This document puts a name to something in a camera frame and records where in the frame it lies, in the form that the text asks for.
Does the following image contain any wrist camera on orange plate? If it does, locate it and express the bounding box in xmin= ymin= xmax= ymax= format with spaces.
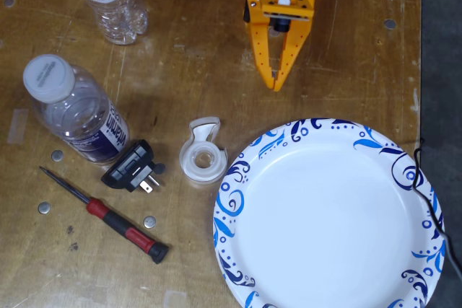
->
xmin=262 ymin=0 xmax=314 ymax=35

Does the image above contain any black power plug adapter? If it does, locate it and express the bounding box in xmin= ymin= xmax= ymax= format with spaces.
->
xmin=100 ymin=138 xmax=162 ymax=193

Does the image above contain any clear tape strip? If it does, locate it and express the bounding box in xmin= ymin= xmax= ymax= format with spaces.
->
xmin=6 ymin=108 xmax=30 ymax=145
xmin=162 ymin=289 xmax=188 ymax=308

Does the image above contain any clear tape dispenser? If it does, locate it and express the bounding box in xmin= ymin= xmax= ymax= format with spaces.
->
xmin=178 ymin=115 xmax=229 ymax=183

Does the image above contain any clear ribbed water bottle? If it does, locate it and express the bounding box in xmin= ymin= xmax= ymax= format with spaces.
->
xmin=66 ymin=0 xmax=149 ymax=46

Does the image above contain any white blue-patterned paper plate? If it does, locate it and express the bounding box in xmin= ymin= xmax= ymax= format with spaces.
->
xmin=212 ymin=117 xmax=447 ymax=308

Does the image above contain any red black screwdriver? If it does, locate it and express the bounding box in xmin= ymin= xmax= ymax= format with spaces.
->
xmin=38 ymin=165 xmax=170 ymax=265

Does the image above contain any thin black cable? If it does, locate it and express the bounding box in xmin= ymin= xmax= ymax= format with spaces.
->
xmin=411 ymin=138 xmax=462 ymax=276

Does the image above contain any clear vitamin water bottle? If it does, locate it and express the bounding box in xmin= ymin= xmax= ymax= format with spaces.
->
xmin=22 ymin=53 xmax=131 ymax=167

